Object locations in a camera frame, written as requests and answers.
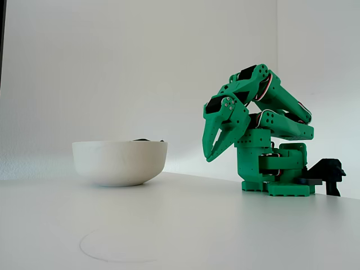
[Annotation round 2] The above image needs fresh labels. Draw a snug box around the black crumpled cloth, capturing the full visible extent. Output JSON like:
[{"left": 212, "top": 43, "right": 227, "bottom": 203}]
[{"left": 131, "top": 137, "right": 167, "bottom": 143}]

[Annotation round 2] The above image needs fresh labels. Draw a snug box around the round hole with black bag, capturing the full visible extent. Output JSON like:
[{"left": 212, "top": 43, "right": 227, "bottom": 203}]
[{"left": 71, "top": 140, "right": 169, "bottom": 188}]

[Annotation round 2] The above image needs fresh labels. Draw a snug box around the black table clamp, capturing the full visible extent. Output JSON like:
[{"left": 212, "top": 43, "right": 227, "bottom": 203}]
[{"left": 295, "top": 158, "right": 347, "bottom": 197}]

